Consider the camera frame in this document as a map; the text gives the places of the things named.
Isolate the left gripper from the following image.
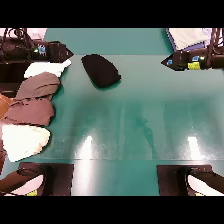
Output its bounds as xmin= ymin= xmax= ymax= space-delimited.
xmin=45 ymin=40 xmax=69 ymax=64

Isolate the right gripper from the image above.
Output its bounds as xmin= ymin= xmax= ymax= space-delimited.
xmin=169 ymin=49 xmax=195 ymax=72

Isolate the white garment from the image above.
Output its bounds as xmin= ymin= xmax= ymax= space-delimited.
xmin=167 ymin=27 xmax=212 ymax=51
xmin=23 ymin=58 xmax=73 ymax=80
xmin=1 ymin=123 xmax=52 ymax=163

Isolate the grey-brown garment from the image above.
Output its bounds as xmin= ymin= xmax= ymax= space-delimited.
xmin=14 ymin=71 xmax=61 ymax=101

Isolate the black garment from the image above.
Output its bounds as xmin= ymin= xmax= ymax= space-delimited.
xmin=81 ymin=53 xmax=122 ymax=90

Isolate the brown garment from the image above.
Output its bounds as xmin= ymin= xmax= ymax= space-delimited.
xmin=2 ymin=97 xmax=56 ymax=127

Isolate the orange-brown garment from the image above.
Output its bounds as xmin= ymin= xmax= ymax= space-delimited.
xmin=0 ymin=93 xmax=13 ymax=120

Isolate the black cable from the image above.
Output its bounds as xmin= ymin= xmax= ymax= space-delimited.
xmin=208 ymin=27 xmax=224 ymax=48
xmin=2 ymin=27 xmax=36 ymax=46

